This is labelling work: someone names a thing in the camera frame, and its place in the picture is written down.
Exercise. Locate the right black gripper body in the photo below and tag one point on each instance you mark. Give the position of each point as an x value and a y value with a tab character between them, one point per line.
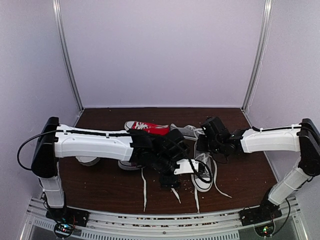
212	147

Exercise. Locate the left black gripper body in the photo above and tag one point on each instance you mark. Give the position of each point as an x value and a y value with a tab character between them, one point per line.
162	166

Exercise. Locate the grey sneaker with laces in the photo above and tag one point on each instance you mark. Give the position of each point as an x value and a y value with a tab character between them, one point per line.
207	169

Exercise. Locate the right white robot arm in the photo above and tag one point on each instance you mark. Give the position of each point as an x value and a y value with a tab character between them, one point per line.
301	138

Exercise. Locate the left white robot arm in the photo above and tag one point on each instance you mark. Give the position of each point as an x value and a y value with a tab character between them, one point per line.
58	141

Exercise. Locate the back red sneaker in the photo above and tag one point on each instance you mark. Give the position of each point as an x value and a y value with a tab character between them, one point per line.
150	128

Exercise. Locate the red sneaker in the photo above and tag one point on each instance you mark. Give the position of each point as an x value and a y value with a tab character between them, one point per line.
139	192
150	128

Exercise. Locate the grey sneaker at back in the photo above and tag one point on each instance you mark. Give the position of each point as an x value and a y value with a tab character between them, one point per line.
189	132

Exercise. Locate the front red sneaker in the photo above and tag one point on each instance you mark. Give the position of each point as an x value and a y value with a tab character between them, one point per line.
139	192

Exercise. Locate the white fluted bowl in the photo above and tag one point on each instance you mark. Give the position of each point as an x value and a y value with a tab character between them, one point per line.
87	161

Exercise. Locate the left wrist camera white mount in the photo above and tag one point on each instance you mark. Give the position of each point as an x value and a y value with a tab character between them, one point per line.
183	166

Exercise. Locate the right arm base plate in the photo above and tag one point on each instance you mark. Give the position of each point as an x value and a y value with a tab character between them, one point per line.
256	215

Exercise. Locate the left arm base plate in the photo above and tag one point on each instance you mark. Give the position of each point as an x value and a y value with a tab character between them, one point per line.
72	216

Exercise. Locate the front aluminium rail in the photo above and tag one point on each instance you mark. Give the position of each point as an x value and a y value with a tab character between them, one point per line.
103	225

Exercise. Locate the right aluminium frame post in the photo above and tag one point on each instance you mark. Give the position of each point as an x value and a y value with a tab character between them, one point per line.
261	47

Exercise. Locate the aluminium frame post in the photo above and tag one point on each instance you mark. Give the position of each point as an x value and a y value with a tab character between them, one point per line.
261	47
65	53

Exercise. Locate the left aluminium frame post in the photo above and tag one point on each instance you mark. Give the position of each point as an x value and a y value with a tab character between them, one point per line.
65	53

